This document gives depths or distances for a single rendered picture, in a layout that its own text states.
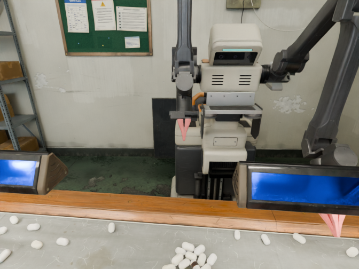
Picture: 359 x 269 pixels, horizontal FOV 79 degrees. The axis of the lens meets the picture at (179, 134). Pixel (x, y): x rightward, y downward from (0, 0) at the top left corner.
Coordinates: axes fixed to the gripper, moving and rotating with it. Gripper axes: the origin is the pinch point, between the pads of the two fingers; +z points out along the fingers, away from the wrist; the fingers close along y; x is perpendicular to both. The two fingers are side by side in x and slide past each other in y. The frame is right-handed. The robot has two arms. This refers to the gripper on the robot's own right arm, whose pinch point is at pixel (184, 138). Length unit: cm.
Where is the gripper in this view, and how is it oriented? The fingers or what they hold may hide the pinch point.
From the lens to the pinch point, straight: 76.3
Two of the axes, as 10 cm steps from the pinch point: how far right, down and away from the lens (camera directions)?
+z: -0.1, 10.0, -0.8
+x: 0.1, 0.8, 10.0
